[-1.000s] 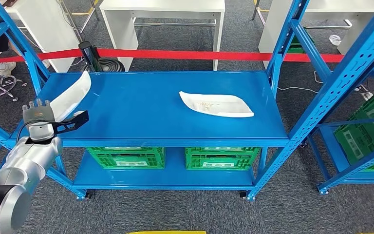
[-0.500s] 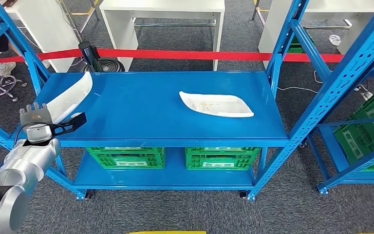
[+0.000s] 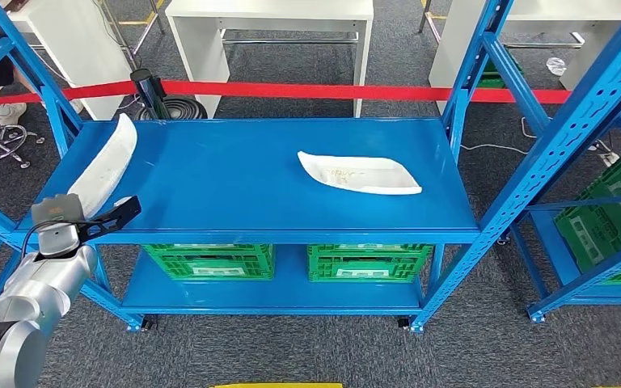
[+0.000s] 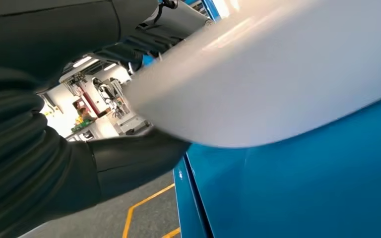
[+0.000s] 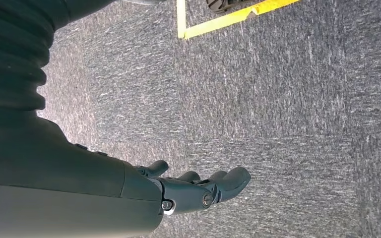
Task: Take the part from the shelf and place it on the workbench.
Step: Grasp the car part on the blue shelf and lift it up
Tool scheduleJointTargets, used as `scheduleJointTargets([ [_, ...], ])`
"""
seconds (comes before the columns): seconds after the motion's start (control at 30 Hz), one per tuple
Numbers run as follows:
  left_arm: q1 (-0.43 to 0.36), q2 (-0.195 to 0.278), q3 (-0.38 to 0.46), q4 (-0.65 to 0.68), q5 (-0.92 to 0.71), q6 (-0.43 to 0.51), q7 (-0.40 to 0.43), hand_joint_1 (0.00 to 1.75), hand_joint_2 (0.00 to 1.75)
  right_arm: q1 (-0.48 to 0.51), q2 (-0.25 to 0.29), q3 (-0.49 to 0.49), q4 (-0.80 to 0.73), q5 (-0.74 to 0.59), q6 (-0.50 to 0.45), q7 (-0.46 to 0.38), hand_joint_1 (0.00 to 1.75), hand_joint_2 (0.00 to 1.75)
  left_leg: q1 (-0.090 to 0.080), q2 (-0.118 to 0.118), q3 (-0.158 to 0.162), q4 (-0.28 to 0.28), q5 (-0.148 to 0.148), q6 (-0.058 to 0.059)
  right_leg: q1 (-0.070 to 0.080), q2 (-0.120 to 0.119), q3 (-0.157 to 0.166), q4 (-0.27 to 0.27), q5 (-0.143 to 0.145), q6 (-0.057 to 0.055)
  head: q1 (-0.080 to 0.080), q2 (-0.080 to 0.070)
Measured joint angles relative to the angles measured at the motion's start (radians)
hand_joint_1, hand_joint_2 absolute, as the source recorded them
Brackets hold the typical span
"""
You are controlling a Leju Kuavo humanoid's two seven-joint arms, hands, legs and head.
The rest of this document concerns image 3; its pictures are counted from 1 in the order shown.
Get grey metal frame legs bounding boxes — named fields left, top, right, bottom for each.
left=417, top=0, right=448, bottom=44
left=95, top=0, right=166, bottom=70

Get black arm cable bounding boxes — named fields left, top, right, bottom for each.
left=19, top=217, right=85, bottom=253

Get chrome tube bar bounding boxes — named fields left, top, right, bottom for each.
left=503, top=32, right=585, bottom=50

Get white floor cable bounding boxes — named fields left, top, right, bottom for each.
left=460, top=116, right=539, bottom=156

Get white table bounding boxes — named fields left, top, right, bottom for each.
left=164, top=0, right=374, bottom=119
left=7, top=0, right=135, bottom=121
left=428, top=0, right=621, bottom=113

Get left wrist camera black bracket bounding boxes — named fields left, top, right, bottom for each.
left=77, top=195, right=143, bottom=243

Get black stanchion post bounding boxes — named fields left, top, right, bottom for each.
left=129, top=68, right=209, bottom=121

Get plain white plastic part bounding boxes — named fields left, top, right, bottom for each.
left=67, top=112, right=138, bottom=219

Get red barrier belt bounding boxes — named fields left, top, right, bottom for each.
left=0, top=78, right=621, bottom=107

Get green plastic crate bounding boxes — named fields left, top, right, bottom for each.
left=476, top=56, right=523, bottom=90
left=142, top=243, right=276, bottom=280
left=307, top=243, right=433, bottom=283
left=552, top=147, right=621, bottom=285

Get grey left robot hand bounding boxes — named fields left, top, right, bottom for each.
left=31, top=193, right=86, bottom=223

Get white plastic part with writing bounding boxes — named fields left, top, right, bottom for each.
left=297, top=150, right=424, bottom=196

